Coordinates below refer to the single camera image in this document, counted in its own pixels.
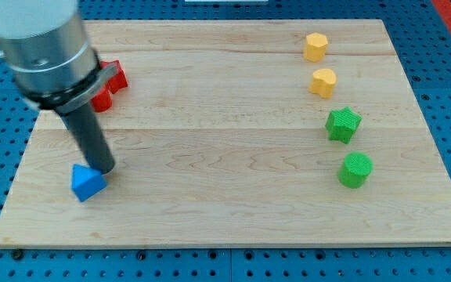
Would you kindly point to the yellow heart block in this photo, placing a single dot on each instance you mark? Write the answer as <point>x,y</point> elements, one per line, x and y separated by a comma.
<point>323,82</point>

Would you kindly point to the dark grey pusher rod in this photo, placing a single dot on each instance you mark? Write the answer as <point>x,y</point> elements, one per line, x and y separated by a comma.
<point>83,125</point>

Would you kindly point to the red cylinder block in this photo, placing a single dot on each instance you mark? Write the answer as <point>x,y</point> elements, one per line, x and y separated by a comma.
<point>102,100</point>

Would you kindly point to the green star block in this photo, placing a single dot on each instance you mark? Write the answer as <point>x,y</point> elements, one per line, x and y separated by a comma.
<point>342,125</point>

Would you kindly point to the light wooden board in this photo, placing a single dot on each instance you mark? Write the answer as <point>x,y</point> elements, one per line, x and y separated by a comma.
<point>219,144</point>

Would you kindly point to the green cylinder block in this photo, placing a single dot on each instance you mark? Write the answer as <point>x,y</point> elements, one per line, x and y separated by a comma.
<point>355,169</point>

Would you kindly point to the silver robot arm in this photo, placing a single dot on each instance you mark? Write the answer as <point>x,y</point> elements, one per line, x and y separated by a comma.
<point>45,45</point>

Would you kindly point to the yellow hexagon block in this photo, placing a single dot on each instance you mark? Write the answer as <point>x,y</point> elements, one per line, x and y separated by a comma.
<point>315,47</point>

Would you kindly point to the blue triangle block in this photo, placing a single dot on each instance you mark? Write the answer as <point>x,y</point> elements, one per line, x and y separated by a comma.
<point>86,182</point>

